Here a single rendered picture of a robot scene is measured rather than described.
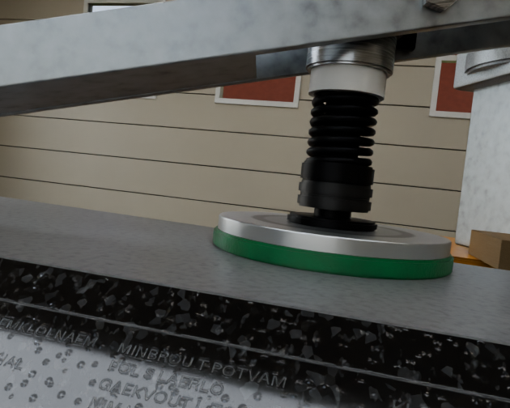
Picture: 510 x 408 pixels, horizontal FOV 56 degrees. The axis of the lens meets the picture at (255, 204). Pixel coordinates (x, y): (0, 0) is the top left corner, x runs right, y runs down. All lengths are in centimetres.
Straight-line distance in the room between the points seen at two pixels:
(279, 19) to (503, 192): 81
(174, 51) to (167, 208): 674
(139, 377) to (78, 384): 3
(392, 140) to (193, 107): 277
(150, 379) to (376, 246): 19
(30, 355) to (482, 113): 110
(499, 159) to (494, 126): 8
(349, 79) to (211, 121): 652
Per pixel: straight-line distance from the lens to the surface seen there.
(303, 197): 44
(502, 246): 88
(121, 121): 757
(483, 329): 28
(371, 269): 36
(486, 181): 119
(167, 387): 25
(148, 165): 729
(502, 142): 117
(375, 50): 45
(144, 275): 29
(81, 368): 27
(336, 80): 44
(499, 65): 117
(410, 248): 38
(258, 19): 42
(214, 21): 42
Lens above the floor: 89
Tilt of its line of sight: 3 degrees down
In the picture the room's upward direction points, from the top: 6 degrees clockwise
